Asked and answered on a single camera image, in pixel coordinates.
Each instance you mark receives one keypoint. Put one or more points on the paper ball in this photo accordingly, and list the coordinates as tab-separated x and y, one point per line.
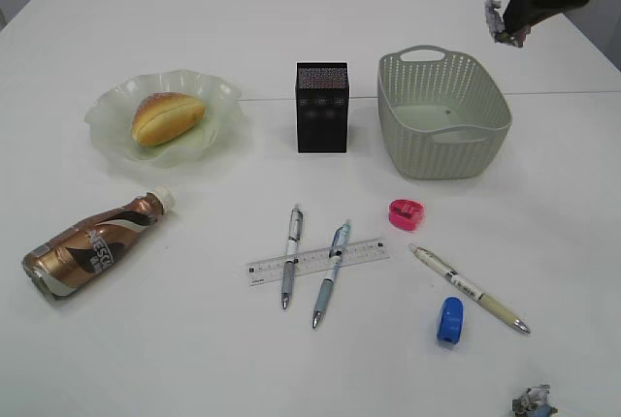
497	29

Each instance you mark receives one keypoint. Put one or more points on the yellow bread loaf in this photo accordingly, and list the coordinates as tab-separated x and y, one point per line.
162	117

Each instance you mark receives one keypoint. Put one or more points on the paper with blue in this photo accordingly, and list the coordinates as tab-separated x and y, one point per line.
533	403

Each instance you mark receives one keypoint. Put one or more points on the brown coffee drink bottle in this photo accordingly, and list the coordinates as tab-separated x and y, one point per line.
70	260

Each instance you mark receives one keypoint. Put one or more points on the pale green plastic basket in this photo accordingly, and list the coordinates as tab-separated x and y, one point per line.
441	114

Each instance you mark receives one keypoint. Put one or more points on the black mesh pen holder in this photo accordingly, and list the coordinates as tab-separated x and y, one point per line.
322	98

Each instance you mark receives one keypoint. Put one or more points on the pink pencil sharpener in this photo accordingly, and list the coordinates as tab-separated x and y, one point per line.
406	214

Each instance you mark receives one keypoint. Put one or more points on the blue grey pen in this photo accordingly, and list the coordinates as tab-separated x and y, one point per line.
335	256

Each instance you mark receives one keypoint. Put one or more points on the grey grip pen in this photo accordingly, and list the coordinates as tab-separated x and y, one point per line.
291	251

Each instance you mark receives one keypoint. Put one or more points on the blue pencil sharpener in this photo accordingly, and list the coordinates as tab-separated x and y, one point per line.
450	321

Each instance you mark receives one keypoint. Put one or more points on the pale green glass plate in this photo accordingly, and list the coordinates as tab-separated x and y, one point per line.
110	119

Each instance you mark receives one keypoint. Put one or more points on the clear plastic ruler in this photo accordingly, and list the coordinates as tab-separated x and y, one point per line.
316	261

